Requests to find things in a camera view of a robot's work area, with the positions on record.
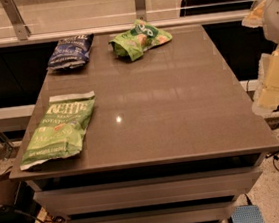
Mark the left metal railing post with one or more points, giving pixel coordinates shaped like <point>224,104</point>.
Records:
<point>19,26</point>

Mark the blue Kettle chip bag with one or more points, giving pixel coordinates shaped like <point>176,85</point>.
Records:
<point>71,52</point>

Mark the green jalapeno Kettle chip bag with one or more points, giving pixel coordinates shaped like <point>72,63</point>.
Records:
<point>61,131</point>

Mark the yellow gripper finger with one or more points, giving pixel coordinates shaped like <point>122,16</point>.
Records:
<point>266,96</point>
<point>255,17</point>

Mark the green rice chip bag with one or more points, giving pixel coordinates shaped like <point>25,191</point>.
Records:
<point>140,38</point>

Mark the grey drawer cabinet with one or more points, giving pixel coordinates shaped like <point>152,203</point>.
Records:
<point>172,139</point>

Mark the middle metal railing post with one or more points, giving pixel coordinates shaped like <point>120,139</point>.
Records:
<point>141,9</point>

